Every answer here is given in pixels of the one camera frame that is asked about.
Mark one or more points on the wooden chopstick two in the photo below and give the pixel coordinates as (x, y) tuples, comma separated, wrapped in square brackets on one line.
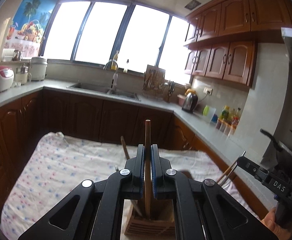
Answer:
[(147, 171)]

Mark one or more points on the knife and utensil rack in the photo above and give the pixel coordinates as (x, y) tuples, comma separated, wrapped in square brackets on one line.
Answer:
[(155, 85)]

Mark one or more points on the yellow soap bottle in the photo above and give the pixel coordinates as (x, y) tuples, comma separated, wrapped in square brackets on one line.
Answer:
[(114, 64)]

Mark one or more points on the white cup green lid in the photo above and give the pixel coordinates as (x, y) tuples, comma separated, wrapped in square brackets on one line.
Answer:
[(208, 113)]

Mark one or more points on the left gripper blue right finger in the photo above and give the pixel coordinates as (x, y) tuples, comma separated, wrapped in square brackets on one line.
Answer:
[(203, 209)]

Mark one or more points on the spice jar set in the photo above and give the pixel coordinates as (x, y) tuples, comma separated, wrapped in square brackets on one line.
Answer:
[(225, 127)]

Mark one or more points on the person's right hand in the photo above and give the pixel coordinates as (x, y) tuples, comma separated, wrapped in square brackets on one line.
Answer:
[(281, 233)]

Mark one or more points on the steel electric kettle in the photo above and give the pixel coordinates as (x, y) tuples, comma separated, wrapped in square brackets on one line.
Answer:
[(190, 102)]

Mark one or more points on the tropical fruit poster blind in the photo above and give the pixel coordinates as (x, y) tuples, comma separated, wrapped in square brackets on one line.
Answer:
[(28, 26)]

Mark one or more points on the upper wooden cabinets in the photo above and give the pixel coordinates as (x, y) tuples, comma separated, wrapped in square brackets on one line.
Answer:
[(223, 35)]

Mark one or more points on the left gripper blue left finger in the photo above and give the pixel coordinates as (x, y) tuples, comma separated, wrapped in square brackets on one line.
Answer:
[(93, 210)]

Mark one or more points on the lower wooden cabinets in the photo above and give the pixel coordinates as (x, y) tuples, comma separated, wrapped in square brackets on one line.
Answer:
[(25, 120)]

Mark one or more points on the wooden cabinets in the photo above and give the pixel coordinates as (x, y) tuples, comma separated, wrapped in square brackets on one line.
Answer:
[(25, 120), (223, 35)]

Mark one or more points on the green yellow drink bottle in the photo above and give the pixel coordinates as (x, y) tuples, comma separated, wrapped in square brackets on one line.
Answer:
[(225, 113)]

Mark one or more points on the black wok with handle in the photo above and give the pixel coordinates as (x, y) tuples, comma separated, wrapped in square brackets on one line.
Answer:
[(278, 145)]

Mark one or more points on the steel sink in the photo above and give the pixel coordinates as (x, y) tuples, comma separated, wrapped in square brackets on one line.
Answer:
[(104, 90)]

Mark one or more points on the wooden utensil holder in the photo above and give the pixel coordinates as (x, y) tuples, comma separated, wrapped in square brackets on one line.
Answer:
[(159, 225)]

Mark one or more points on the white floral tablecloth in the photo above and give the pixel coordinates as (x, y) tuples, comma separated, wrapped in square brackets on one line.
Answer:
[(59, 163)]

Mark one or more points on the small white appliance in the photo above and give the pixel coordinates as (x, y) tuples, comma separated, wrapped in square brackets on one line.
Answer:
[(22, 75)]

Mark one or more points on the white tall cooker pot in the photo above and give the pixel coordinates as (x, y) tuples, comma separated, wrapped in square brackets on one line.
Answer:
[(38, 67)]

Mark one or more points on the steel chopstick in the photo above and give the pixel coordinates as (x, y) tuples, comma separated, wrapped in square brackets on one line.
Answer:
[(232, 169)]

